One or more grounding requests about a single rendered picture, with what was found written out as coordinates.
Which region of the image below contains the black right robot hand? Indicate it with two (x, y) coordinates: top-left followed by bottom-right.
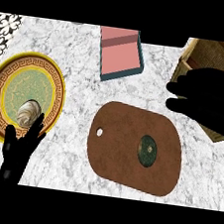
(160, 61), (224, 140)

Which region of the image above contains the pink box with teal rim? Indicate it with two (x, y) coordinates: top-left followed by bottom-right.
(93, 26), (151, 88)

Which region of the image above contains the tan wicker basket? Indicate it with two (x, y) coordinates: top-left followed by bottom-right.
(162, 36), (224, 145)

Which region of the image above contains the yellow patterned round plate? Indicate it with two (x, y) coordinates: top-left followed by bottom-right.
(0, 47), (71, 151)

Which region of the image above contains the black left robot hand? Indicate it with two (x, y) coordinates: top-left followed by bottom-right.
(0, 107), (50, 188)

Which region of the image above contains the pale cream garlic bulb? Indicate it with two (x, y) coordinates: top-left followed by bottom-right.
(14, 97), (44, 131)

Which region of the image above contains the brown wooden cutting board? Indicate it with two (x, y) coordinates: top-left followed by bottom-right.
(80, 97), (189, 200)

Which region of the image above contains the dark green squash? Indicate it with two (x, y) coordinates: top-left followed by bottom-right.
(134, 133), (161, 169)

